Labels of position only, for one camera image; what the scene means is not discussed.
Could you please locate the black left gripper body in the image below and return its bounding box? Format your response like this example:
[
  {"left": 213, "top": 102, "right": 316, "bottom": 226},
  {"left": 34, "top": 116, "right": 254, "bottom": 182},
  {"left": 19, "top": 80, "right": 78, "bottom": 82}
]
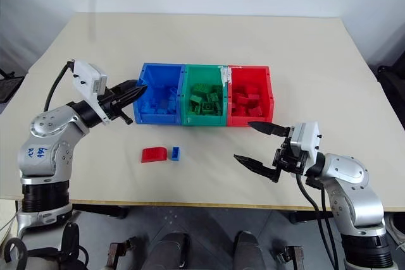
[{"left": 97, "top": 83, "right": 134, "bottom": 126}]

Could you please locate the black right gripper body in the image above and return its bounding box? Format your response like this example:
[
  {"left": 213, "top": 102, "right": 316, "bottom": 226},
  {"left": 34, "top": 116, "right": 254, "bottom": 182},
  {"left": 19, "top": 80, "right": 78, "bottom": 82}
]
[{"left": 273, "top": 136, "right": 309, "bottom": 176}]

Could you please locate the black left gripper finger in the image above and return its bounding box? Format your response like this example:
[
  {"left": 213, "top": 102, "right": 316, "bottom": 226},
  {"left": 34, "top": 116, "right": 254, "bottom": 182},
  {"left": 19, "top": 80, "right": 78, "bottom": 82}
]
[
  {"left": 113, "top": 85, "right": 148, "bottom": 108},
  {"left": 114, "top": 78, "right": 142, "bottom": 94}
]

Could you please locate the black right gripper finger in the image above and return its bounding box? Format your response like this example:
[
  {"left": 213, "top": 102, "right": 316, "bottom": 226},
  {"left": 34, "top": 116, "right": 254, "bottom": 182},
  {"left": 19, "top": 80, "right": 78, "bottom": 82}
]
[
  {"left": 233, "top": 153, "right": 283, "bottom": 184},
  {"left": 247, "top": 120, "right": 292, "bottom": 138}
]

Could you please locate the red plastic bin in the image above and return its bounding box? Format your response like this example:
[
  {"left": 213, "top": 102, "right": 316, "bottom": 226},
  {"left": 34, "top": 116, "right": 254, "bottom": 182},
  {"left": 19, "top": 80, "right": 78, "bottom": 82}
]
[{"left": 225, "top": 64, "right": 274, "bottom": 128}]

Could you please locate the blue plastic bin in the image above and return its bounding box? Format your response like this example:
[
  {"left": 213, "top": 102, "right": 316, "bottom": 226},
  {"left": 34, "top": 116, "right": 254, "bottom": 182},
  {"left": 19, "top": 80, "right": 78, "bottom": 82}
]
[{"left": 132, "top": 62, "right": 186, "bottom": 126}]

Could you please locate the red arched building block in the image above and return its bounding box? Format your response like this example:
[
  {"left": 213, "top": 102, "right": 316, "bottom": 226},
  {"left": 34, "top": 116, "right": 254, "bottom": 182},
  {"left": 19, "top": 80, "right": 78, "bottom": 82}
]
[{"left": 140, "top": 146, "right": 168, "bottom": 164}]

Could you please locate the square green building block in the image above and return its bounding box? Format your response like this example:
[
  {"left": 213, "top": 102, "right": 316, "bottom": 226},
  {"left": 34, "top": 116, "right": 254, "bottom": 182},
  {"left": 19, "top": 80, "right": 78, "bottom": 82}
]
[{"left": 201, "top": 101, "right": 219, "bottom": 116}]

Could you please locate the green plastic bin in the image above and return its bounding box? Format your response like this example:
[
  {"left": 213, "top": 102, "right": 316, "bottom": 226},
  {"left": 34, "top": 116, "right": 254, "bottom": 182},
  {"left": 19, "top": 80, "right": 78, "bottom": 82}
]
[{"left": 179, "top": 63, "right": 229, "bottom": 127}]

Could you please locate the large green building block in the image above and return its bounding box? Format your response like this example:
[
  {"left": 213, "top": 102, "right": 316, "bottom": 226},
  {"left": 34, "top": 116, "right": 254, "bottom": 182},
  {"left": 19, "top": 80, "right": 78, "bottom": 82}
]
[{"left": 190, "top": 82, "right": 210, "bottom": 96}]

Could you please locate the white tape strip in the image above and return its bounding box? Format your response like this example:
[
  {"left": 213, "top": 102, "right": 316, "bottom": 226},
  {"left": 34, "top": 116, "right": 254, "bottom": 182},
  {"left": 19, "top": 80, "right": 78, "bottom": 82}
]
[{"left": 220, "top": 66, "right": 232, "bottom": 87}]

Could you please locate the dark rounded grey shape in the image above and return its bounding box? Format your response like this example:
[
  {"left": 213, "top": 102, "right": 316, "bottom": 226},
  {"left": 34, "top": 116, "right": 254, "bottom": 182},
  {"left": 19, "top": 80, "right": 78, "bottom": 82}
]
[
  {"left": 232, "top": 230, "right": 267, "bottom": 270},
  {"left": 148, "top": 231, "right": 191, "bottom": 270}
]

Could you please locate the black chair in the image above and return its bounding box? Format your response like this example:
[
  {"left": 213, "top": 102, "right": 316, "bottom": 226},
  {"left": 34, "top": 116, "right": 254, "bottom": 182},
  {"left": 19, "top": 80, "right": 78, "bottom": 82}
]
[
  {"left": 375, "top": 63, "right": 405, "bottom": 94},
  {"left": 0, "top": 68, "right": 25, "bottom": 104}
]

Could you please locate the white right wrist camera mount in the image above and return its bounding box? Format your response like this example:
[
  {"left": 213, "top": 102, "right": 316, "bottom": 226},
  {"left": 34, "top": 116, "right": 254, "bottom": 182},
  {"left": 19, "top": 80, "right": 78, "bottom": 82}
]
[{"left": 289, "top": 120, "right": 321, "bottom": 166}]

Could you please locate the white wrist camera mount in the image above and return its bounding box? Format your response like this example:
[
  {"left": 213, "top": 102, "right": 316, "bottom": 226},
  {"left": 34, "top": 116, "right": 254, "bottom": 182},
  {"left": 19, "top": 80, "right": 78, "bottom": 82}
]
[
  {"left": 289, "top": 120, "right": 321, "bottom": 166},
  {"left": 69, "top": 58, "right": 109, "bottom": 123}
]

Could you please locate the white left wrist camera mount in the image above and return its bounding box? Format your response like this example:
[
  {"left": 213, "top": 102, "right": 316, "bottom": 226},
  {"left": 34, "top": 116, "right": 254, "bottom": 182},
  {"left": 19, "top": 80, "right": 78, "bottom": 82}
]
[{"left": 69, "top": 58, "right": 109, "bottom": 123}]

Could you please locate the black table frame bar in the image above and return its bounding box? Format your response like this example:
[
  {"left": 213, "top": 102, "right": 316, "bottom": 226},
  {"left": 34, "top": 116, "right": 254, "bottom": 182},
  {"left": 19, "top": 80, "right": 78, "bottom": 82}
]
[
  {"left": 288, "top": 209, "right": 333, "bottom": 224},
  {"left": 72, "top": 204, "right": 130, "bottom": 220}
]

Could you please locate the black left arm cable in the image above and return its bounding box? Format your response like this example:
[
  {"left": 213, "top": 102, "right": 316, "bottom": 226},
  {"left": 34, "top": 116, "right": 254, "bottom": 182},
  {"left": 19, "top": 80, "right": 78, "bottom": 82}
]
[{"left": 43, "top": 60, "right": 75, "bottom": 110}]

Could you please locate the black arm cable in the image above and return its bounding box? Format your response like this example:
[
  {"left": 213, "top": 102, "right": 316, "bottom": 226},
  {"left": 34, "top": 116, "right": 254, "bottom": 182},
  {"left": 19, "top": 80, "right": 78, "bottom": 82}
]
[
  {"left": 296, "top": 173, "right": 341, "bottom": 267},
  {"left": 43, "top": 60, "right": 75, "bottom": 110}
]

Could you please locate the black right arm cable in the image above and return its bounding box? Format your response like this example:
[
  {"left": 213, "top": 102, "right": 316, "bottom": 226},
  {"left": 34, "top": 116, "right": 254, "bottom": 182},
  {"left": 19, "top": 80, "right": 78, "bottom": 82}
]
[{"left": 296, "top": 173, "right": 341, "bottom": 267}]

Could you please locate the brown bracket with black clamp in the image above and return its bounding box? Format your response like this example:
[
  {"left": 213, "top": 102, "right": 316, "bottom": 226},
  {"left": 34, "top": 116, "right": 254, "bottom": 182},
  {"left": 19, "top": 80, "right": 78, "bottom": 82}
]
[
  {"left": 274, "top": 243, "right": 305, "bottom": 270},
  {"left": 106, "top": 235, "right": 137, "bottom": 268}
]

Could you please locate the black strap loop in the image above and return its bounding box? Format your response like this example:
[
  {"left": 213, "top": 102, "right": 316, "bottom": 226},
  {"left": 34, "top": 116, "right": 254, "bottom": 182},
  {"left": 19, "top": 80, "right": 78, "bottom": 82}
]
[{"left": 0, "top": 221, "right": 90, "bottom": 270}]

